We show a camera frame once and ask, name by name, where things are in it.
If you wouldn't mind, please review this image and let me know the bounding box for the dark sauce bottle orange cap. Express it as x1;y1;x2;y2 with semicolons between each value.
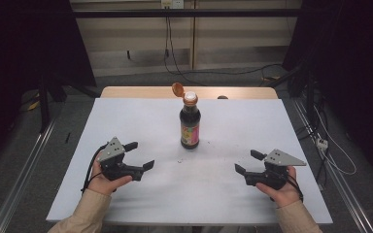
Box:
171;82;202;150

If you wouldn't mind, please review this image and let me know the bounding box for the black horizontal bar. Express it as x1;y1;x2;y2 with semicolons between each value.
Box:
72;8;305;18

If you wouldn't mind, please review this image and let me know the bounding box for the white cable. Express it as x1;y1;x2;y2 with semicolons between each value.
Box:
314;106;357;177

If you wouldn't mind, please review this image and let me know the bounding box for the dark curtain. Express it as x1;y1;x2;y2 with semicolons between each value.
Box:
0;0;96;176
283;0;373;185

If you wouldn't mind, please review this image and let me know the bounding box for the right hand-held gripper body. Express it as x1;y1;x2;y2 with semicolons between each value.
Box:
243;149;307;191

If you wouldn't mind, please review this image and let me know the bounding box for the yellow floor object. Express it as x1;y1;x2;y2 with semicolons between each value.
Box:
25;93;42;112

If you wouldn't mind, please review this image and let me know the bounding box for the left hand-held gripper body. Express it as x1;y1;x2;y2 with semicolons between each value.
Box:
96;136;145;183

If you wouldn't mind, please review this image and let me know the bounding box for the black metal stand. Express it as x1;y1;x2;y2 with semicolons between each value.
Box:
305;71;317;127
38;76;51;134

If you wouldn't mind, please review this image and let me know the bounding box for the left hand-held gripper black cable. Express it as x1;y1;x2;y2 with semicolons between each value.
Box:
81;144;108;194

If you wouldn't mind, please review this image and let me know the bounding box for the black hanging cable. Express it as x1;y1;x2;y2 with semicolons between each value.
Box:
163;8;208;87

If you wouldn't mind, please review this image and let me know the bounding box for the aluminium floor rail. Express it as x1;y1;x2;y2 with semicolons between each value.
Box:
0;119;57;233
292;98;373;233

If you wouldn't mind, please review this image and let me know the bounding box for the white wall socket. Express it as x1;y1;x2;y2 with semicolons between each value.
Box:
160;0;185;10

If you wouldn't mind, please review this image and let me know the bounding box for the right hand-held gripper black cable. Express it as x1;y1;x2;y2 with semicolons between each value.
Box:
285;176;305;203

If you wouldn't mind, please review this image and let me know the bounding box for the person's right hand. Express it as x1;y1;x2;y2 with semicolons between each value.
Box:
255;165;303;209

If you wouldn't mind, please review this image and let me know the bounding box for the black floor cable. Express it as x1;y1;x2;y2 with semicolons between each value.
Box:
174;63;285;77

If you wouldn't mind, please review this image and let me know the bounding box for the white power strip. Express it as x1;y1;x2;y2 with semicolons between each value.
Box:
316;137;329;151

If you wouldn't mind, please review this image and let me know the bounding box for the light wooden table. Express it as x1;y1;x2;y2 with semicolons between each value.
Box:
100;85;279;100

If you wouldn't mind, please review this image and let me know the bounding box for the person's left hand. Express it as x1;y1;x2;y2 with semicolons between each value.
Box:
86;159;134;197

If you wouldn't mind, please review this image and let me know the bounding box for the hand-held gripper black cable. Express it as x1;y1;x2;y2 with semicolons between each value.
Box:
285;176;305;203
81;144;108;194

